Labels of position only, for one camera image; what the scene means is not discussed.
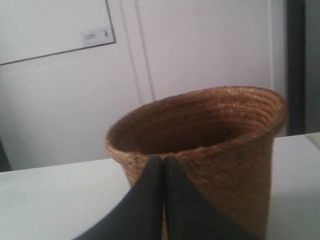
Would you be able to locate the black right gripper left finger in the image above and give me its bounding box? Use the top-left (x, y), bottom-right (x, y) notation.
top-left (76, 155), bottom-right (163, 240)

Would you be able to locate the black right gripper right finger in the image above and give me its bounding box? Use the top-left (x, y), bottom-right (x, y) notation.
top-left (163, 157), bottom-right (258, 240)

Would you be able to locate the brown woven straw basket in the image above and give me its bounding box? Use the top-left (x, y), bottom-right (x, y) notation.
top-left (105, 86), bottom-right (288, 239)

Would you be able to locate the white cabinet with doors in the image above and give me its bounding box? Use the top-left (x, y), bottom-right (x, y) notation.
top-left (0, 0), bottom-right (287, 170)

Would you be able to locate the white framed wall sign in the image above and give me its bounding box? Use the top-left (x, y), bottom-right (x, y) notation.
top-left (0, 0), bottom-right (115, 65)

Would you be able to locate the dark vertical door frame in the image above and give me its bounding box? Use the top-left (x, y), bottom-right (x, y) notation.
top-left (285, 0), bottom-right (306, 136)

